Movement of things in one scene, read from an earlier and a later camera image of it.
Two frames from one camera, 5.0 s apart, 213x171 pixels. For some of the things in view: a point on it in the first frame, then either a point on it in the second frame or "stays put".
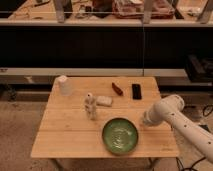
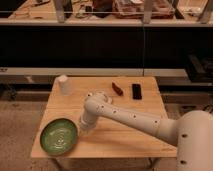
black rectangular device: [136, 91] stays put
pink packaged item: [133, 9] stays put
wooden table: [72, 126] stays put
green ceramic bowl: [119, 135] to [58, 136]
